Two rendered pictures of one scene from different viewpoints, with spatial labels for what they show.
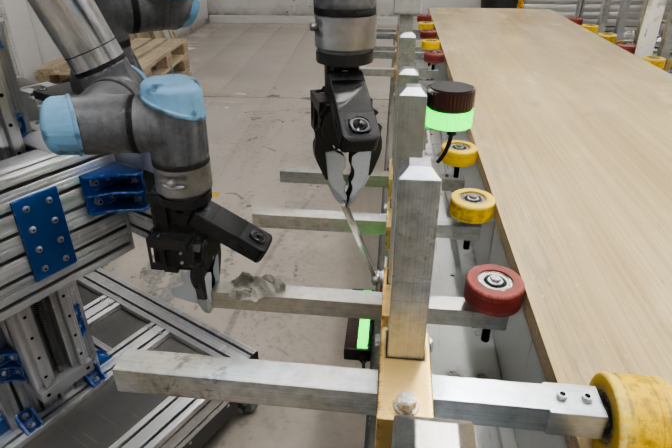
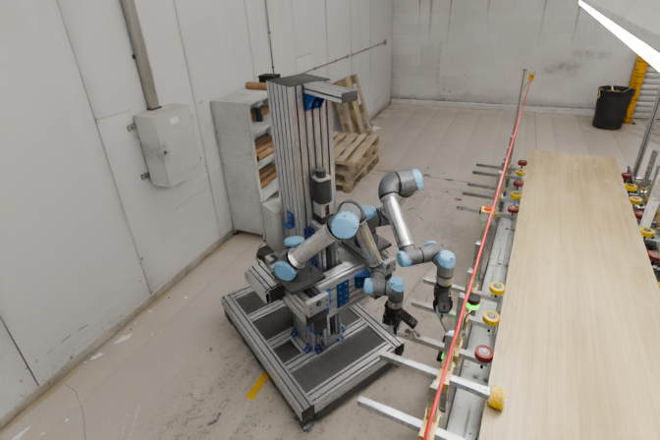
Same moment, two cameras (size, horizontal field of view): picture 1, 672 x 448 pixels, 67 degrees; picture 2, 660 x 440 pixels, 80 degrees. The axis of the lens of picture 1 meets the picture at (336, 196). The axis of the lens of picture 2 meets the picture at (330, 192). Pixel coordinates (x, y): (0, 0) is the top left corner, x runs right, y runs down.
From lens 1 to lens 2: 137 cm
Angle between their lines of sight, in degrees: 20
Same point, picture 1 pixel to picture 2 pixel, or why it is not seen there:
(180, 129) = (398, 294)
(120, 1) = (375, 220)
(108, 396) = (344, 347)
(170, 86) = (397, 284)
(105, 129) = (379, 291)
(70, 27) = (371, 257)
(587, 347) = (502, 378)
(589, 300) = (512, 365)
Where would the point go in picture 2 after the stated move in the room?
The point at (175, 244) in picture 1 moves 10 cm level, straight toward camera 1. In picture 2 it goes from (390, 318) to (393, 334)
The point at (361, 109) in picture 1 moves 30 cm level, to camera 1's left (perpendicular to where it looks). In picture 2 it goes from (445, 302) to (380, 288)
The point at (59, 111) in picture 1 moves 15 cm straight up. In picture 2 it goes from (368, 285) to (368, 259)
